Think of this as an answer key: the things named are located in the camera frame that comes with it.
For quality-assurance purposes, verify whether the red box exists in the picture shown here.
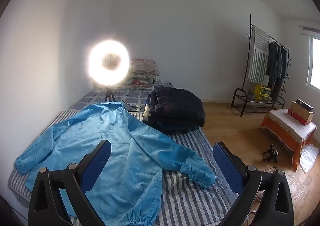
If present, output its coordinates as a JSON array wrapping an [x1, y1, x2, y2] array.
[[287, 109, 311, 126]]

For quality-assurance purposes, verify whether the beige folded cloth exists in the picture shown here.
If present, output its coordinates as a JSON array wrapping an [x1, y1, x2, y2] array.
[[141, 104, 150, 122]]

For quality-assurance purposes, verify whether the striped blanket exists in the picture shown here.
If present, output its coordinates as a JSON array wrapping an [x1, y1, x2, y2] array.
[[9, 110, 250, 226]]

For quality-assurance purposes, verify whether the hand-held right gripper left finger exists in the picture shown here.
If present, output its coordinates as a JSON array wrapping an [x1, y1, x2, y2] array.
[[28, 139, 112, 226]]

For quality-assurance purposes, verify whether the blue checkered bedsheet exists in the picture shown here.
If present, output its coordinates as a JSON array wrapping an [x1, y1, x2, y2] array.
[[69, 81, 175, 112]]

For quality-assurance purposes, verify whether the yellow box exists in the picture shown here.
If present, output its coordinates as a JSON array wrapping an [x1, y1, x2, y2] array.
[[254, 84, 272, 102]]

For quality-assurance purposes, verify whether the dark slim box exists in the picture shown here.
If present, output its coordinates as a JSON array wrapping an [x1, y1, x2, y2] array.
[[296, 99, 314, 112]]

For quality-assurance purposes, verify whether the white lace cover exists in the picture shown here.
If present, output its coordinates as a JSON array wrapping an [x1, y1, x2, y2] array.
[[268, 109, 317, 144]]

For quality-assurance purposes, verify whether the striped towel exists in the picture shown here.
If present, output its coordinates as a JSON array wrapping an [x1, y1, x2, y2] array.
[[247, 25, 270, 85]]

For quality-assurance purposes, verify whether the black tripod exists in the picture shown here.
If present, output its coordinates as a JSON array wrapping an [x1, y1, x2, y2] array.
[[104, 87, 115, 103]]

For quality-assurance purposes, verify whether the bubble wrap sheet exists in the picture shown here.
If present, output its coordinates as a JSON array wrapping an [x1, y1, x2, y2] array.
[[299, 144, 320, 173]]

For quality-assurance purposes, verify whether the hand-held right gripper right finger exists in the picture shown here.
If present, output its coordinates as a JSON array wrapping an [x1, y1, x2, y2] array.
[[212, 141, 295, 226]]

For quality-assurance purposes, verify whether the blue jacket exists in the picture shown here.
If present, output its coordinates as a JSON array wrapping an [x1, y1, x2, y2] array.
[[15, 103, 217, 226]]

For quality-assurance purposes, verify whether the window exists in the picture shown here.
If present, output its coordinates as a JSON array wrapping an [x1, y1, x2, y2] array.
[[306, 36, 320, 91]]

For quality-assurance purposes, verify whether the dark navy puffer jacket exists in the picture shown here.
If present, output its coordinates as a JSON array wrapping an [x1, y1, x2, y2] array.
[[146, 86, 206, 127]]

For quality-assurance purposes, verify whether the orange table cloth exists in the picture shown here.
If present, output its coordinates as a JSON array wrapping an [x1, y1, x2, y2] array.
[[260, 109, 317, 173]]

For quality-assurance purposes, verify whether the ring light cable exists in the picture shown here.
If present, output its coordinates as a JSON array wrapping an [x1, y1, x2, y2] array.
[[115, 92, 148, 113]]

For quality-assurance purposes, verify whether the black floor device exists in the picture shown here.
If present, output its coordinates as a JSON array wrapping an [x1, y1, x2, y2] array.
[[262, 144, 279, 162]]

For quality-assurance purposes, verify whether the dark hanging garment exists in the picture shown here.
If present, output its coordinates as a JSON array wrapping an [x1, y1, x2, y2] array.
[[265, 41, 283, 102], [280, 46, 288, 86]]

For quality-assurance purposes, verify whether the floral folded quilt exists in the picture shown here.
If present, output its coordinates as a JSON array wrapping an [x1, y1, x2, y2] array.
[[125, 76, 157, 88]]

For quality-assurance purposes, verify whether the black clothes rack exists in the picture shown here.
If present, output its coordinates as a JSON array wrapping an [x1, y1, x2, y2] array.
[[231, 14, 292, 117]]

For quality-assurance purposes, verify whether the blue folded garment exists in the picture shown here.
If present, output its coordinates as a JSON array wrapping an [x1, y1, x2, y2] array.
[[150, 123, 200, 134]]

